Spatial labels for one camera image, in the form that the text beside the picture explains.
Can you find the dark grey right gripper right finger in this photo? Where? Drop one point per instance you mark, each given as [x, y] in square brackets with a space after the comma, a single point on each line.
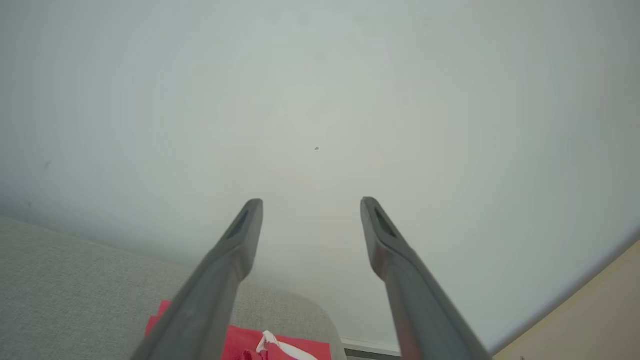
[420, 310]

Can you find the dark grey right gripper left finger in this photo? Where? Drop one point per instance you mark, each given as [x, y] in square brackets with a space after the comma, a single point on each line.
[215, 300]

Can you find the red jersey with number print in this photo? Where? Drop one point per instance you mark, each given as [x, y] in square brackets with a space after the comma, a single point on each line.
[245, 341]

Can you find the white wall baseboard strip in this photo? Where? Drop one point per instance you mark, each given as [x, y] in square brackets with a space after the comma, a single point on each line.
[370, 346]

